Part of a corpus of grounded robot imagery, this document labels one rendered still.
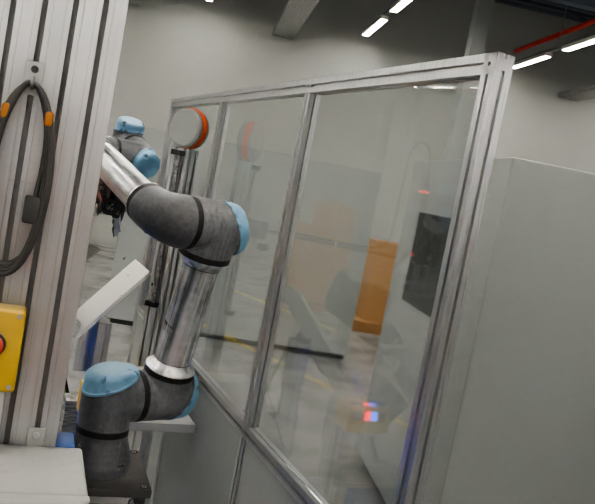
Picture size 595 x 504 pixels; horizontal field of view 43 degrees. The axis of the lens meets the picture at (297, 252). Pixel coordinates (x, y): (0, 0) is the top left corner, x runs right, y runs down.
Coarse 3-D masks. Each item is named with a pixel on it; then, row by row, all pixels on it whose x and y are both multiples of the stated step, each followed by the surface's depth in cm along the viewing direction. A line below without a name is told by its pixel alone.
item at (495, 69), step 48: (192, 96) 339; (240, 96) 276; (480, 96) 142; (480, 144) 141; (288, 192) 222; (480, 192) 142; (432, 336) 146; (432, 384) 145; (240, 432) 230; (432, 432) 147; (288, 480) 195
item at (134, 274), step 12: (132, 264) 274; (120, 276) 271; (132, 276) 261; (144, 276) 253; (108, 288) 268; (120, 288) 259; (132, 288) 252; (96, 300) 265; (108, 300) 256; (120, 300) 251; (84, 312) 263; (96, 312) 254; (84, 324) 252
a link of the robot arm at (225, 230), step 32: (224, 224) 160; (192, 256) 162; (224, 256) 163; (192, 288) 165; (192, 320) 167; (160, 352) 170; (192, 352) 171; (160, 384) 169; (192, 384) 175; (160, 416) 171
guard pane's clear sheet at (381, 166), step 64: (256, 128) 260; (320, 128) 211; (384, 128) 178; (448, 128) 154; (192, 192) 324; (256, 192) 251; (320, 192) 205; (384, 192) 174; (448, 192) 151; (256, 256) 243; (320, 256) 200; (384, 256) 170; (256, 320) 235; (320, 320) 195; (384, 320) 166; (320, 384) 190; (384, 384) 162; (320, 448) 185; (384, 448) 159
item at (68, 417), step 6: (66, 396) 271; (72, 396) 272; (66, 402) 267; (72, 402) 268; (66, 408) 267; (72, 408) 268; (60, 414) 275; (66, 414) 268; (72, 414) 268; (60, 420) 273; (66, 420) 268; (72, 420) 269; (60, 426) 271; (66, 426) 268; (72, 426) 269; (72, 432) 269
